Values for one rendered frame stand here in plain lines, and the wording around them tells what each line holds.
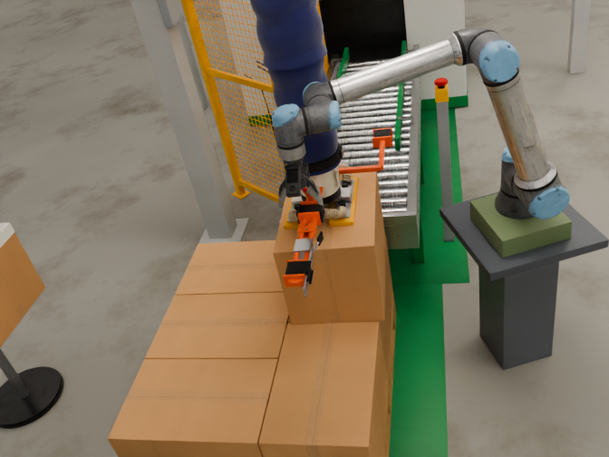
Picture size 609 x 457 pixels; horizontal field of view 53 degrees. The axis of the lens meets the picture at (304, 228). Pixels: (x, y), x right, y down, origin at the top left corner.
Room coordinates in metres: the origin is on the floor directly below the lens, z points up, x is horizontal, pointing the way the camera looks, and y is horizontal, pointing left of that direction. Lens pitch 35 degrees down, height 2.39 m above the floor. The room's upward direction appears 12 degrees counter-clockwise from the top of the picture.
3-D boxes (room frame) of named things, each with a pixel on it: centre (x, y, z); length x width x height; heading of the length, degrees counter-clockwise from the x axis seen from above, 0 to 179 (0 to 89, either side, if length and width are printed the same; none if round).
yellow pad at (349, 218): (2.18, -0.19, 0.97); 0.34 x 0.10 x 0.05; 165
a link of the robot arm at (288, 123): (1.82, -0.02, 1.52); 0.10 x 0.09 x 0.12; 91
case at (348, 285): (2.18, -0.12, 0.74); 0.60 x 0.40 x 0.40; 167
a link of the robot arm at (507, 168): (2.01, -0.89, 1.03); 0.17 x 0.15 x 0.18; 1
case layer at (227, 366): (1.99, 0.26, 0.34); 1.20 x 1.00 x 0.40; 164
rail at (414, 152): (3.58, -0.86, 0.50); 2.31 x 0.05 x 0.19; 164
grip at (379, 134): (2.43, -0.43, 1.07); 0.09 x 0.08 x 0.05; 75
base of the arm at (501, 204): (2.03, -0.89, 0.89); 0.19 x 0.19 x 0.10
